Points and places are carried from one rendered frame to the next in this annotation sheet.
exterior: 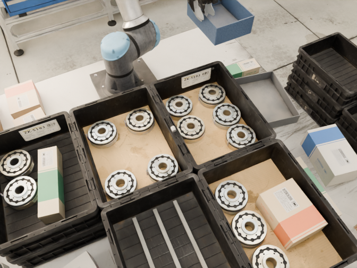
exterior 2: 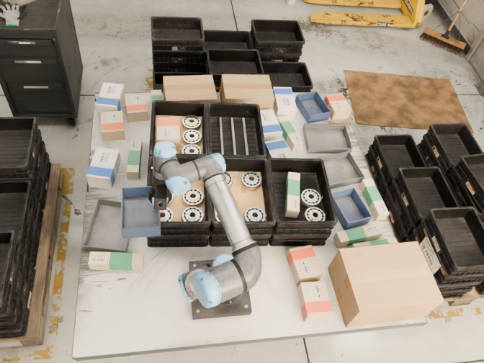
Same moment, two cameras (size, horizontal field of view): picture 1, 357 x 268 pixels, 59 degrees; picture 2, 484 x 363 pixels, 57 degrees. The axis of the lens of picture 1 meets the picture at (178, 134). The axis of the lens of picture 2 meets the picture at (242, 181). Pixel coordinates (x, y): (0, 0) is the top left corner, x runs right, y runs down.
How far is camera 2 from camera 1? 208 cm
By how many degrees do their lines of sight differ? 72
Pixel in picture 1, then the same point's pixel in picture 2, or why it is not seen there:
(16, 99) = (320, 295)
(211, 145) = not seen: hidden behind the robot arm
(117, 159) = (248, 199)
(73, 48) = not seen: outside the picture
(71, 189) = (281, 193)
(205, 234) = (214, 146)
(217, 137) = not seen: hidden behind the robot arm
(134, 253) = (253, 152)
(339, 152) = (103, 159)
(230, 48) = (91, 302)
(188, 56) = (141, 309)
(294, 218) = (170, 124)
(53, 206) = (291, 175)
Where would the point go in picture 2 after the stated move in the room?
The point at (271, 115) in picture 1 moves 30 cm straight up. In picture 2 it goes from (113, 215) to (106, 179)
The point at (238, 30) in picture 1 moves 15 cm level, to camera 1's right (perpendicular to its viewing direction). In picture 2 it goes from (137, 191) to (104, 180)
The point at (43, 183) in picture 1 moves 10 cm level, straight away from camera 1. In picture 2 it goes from (296, 189) to (306, 204)
